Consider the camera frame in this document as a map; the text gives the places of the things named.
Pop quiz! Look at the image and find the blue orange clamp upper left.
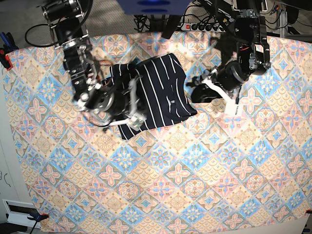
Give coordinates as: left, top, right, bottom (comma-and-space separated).
0, 32, 19, 71

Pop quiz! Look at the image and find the colourful patterned tablecloth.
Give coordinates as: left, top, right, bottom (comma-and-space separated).
0, 37, 312, 234

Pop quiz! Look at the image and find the blue orange clamp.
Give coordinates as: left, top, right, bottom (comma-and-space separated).
0, 32, 19, 71
27, 213, 49, 222

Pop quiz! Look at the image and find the black strap on table edge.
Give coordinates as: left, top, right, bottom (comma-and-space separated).
161, 14, 180, 39

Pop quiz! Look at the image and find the white wall vent panel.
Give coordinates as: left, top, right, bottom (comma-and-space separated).
2, 199, 38, 228

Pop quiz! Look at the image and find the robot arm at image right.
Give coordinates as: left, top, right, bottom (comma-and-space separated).
187, 0, 271, 103

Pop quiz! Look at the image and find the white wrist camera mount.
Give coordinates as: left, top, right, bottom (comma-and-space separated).
103, 76, 147, 131
200, 67, 243, 117

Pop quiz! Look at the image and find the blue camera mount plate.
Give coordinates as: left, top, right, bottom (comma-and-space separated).
117, 0, 191, 15

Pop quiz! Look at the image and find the navy white striped T-shirt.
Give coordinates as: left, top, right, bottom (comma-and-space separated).
102, 53, 197, 140

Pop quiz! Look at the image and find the white power strip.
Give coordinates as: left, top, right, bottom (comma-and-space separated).
181, 22, 225, 33

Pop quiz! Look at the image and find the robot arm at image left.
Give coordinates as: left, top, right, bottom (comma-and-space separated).
41, 0, 163, 120

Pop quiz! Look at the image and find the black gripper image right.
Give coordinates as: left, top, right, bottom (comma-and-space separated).
186, 61, 251, 103

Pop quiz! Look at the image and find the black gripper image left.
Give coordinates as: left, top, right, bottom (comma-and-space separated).
78, 83, 131, 116

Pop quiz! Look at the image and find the blue orange clamp lower left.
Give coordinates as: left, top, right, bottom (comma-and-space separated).
27, 213, 49, 222

